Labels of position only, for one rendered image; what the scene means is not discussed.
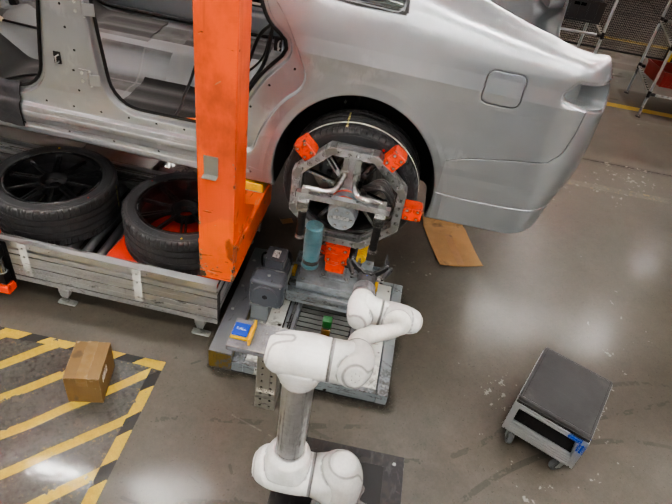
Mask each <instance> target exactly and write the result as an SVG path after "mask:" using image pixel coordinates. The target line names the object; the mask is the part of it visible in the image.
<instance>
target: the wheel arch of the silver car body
mask: <svg viewBox="0 0 672 504"><path fill-rule="evenodd" d="M357 96H361V100H360V104H359V109H361V110H362V109H363V110H367V111H372V112H375V113H378V114H379V115H383V116H384V117H387V118H388V119H390V120H392V121H393V122H395V124H397V125H398V126H399V127H401V128H402V129H403V131H405V132H406V135H408V136H409V137H410V139H411V140H412V142H413V145H415V149H416V150H417V152H418V156H419V160H420V170H421V172H420V180H421V181H423V182H424V183H425V184H426V186H427V191H426V200H425V210H424V217H426V216H427V215H428V213H429V211H430V209H431V207H432V204H433V201H434V197H435V192H436V183H437V175H436V166H435V161H434V157H433V154H432V151H431V148H430V146H429V144H428V141H427V140H426V138H425V136H424V134H423V133H422V131H421V130H420V129H419V127H418V126H417V125H416V124H415V123H414V121H413V120H412V119H411V118H410V117H408V116H407V115H406V114H405V113H404V112H402V111H401V110H400V109H398V108H397V107H395V106H393V105H392V104H390V103H388V102H386V101H384V100H381V99H378V98H375V97H372V96H368V95H362V94H338V95H332V96H328V97H325V98H322V99H319V100H317V101H314V102H312V103H311V104H309V105H307V106H306V107H304V108H303V109H301V110H300V111H299V112H297V113H296V114H295V115H294V116H293V117H292V118H291V119H290V120H289V121H288V123H287V124H286V125H285V127H284V128H283V129H282V131H281V133H280V134H279V136H278V138H277V141H276V143H275V146H274V148H273V152H272V156H271V162H270V180H271V185H274V184H275V181H276V179H277V177H278V175H279V173H280V171H281V169H282V167H283V165H284V163H285V161H286V159H287V157H288V156H290V154H291V152H292V150H293V146H294V144H295V142H296V140H297V139H298V137H299V136H300V134H301V133H302V131H303V130H304V129H305V128H306V127H307V126H308V125H309V124H310V123H311V122H312V121H313V120H315V119H317V118H318V117H320V116H322V115H324V114H326V113H329V112H332V111H333V112H334V111H335V110H339V109H340V108H341V106H342V104H343V103H344V101H345V100H347V103H346V104H345V105H344V107H343V108H342V109H354V107H355V102H356V97H357Z"/></svg>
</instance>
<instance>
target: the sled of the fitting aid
mask: <svg viewBox="0 0 672 504"><path fill-rule="evenodd" d="M302 255H303V250H300V251H299V253H298V256H297V259H296V262H295V264H294V267H293V269H292V273H291V275H290V278H289V281H288V284H287V291H286V297H285V299H284V300H289V301H293V302H298V303H302V304H307V305H311V306H316V307H320V308H325V309H329V310H334V311H338V312H343V313H347V305H348V301H349V298H346V297H341V296H337V295H332V294H328V293H323V292H319V291H314V290H309V289H305V288H300V287H296V280H297V277H298V274H299V271H300V268H301V261H302Z"/></svg>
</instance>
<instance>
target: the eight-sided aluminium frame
mask: <svg viewBox="0 0 672 504"><path fill-rule="evenodd" d="M332 155H334V156H339V157H347V158H350V159H353V160H361V161H363V162H368V163H373V164H375V166H376V167H377V168H378V170H379V171H380V172H381V173H382V175H383V176H384V177H385V179H386V180H387V181H388V182H389V184H390V185H391V186H392V188H393V189H394V190H395V192H396V193H397V198H396V202H395V207H394V211H393V215H392V219H391V221H389V222H387V223H384V227H383V229H382V228H381V233H380V237H379V240H381V239H383V238H385V237H387V236H389V235H391V234H394V233H395V232H397V231H398V228H399V224H400V219H401V216H402V212H403V208H404V204H405V200H406V197H407V190H408V186H407V185H406V183H405V182H404V181H403V179H402V178H401V177H400V175H399V174H398V173H397V171H396V170H395V171H394V172H393V173H392V172H391V171H390V170H389V169H388V168H387V167H386V166H385V165H384V164H383V161H384V156H385V155H384V154H383V153H382V151H381V150H376V149H371V148H366V147H361V146H357V145H352V144H347V143H342V142H339V141H331V142H329V143H327V144H326V145H324V146H323V147H321V148H319V149H318V152H317V154H316V155H315V156H313V157H312V158H310V159H309V160H307V161H304V160H303V159H301V160H299V161H298V162H297V163H295V165H294V167H293V170H292V180H291V190H290V201H289V209H290V210H291V212H292V213H293V214H294V215H295V216H296V217H297V218H298V211H297V201H298V199H299V197H295V192H296V189H297V188H301V184H302V175H303V172H305V171H307V170H309V169H310V168H312V167H314V166H315V165H317V164H319V163H320V162H322V161H324V160H325V159H327V158H329V157H330V156H332ZM358 155H359V156H358ZM311 220H316V219H315V218H314V217H313V215H312V214H311V213H310V212H309V211H308V212H306V219H305V227H306V223H307V222H308V221H311ZM372 231H373V229H372V230H370V231H368V232H366V233H364V234H362V235H355V234H350V233H345V232H341V231H336V230H331V229H327V228H324V230H323V239H322V242H323V241H326V242H329V243H333V244H338V245H342V246H347V247H351V248H354V249H357V248H358V249H362V248H365V247H366V246H368V245H370V240H371V236H372Z"/></svg>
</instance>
